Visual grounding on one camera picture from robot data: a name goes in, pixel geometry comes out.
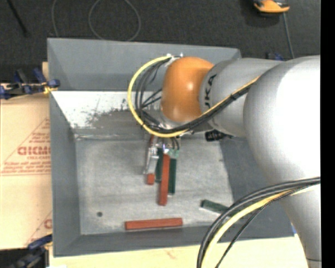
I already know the dark green flat block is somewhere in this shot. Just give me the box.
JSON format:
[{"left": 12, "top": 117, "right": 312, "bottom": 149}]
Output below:
[
  {"left": 200, "top": 199, "right": 230, "bottom": 214},
  {"left": 167, "top": 156, "right": 178, "bottom": 194},
  {"left": 155, "top": 152, "right": 164, "bottom": 184}
]

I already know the red-brown flat block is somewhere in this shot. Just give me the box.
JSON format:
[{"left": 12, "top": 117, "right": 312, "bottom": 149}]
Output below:
[
  {"left": 157, "top": 153, "right": 171, "bottom": 207},
  {"left": 125, "top": 217, "right": 184, "bottom": 231},
  {"left": 146, "top": 135, "right": 156, "bottom": 186}
]

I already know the grey metal bin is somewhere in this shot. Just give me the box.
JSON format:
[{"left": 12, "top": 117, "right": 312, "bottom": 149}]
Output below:
[{"left": 46, "top": 37, "right": 295, "bottom": 257}]

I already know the brown cardboard board red print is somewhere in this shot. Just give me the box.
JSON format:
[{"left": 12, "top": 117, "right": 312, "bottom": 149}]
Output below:
[{"left": 0, "top": 61, "right": 54, "bottom": 251}]

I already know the black cylinder on white bracket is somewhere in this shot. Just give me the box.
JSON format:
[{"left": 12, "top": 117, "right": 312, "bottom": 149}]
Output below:
[{"left": 204, "top": 130, "right": 233, "bottom": 142}]

